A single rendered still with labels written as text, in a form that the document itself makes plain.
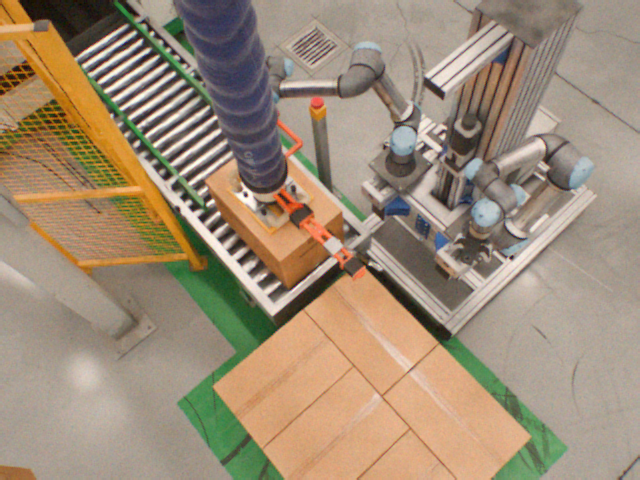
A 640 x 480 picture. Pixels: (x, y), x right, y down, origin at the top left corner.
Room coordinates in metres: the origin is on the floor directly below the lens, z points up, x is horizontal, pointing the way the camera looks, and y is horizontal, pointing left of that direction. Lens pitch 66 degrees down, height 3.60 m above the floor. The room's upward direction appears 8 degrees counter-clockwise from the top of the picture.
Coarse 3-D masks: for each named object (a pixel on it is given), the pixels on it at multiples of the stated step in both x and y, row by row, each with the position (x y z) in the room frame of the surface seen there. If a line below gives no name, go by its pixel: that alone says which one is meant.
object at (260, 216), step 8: (232, 192) 1.50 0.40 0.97; (240, 192) 1.49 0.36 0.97; (248, 192) 1.48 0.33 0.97; (240, 200) 1.45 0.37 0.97; (248, 208) 1.40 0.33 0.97; (264, 208) 1.38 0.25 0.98; (256, 216) 1.35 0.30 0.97; (264, 216) 1.34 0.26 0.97; (264, 224) 1.30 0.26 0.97; (272, 232) 1.25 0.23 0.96
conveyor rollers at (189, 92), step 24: (144, 24) 3.08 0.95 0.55; (96, 48) 2.94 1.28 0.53; (120, 48) 2.94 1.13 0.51; (144, 48) 2.88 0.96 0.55; (168, 48) 2.85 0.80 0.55; (96, 72) 2.74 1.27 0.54; (120, 72) 2.72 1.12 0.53; (192, 72) 2.63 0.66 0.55; (120, 96) 2.52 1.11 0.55; (144, 96) 2.50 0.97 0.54; (168, 96) 2.49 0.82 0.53; (192, 96) 2.48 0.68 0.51; (144, 120) 2.32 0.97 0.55; (168, 120) 2.29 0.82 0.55; (192, 120) 2.27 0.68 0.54; (216, 120) 2.25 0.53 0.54; (192, 168) 1.94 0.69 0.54; (216, 168) 1.92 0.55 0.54; (216, 216) 1.60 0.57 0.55; (240, 240) 1.44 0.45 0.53
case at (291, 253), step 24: (288, 168) 1.60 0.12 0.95; (216, 192) 1.52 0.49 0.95; (312, 192) 1.45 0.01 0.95; (240, 216) 1.37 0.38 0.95; (336, 216) 1.30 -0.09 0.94; (264, 240) 1.22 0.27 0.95; (288, 240) 1.21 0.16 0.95; (312, 240) 1.21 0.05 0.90; (288, 264) 1.12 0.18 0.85; (312, 264) 1.20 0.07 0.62; (288, 288) 1.10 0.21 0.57
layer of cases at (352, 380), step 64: (320, 320) 0.91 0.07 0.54; (384, 320) 0.86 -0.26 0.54; (256, 384) 0.63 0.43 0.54; (320, 384) 0.59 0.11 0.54; (384, 384) 0.54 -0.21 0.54; (448, 384) 0.50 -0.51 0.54; (320, 448) 0.29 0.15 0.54; (384, 448) 0.25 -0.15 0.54; (448, 448) 0.21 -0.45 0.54; (512, 448) 0.17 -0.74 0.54
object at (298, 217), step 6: (294, 210) 1.28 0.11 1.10; (300, 210) 1.28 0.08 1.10; (306, 210) 1.28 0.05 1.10; (312, 210) 1.27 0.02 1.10; (288, 216) 1.26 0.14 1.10; (294, 216) 1.25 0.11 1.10; (300, 216) 1.25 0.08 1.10; (306, 216) 1.24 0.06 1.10; (312, 216) 1.24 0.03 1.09; (294, 222) 1.23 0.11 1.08; (300, 222) 1.22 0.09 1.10; (306, 222) 1.22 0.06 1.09; (300, 228) 1.21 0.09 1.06
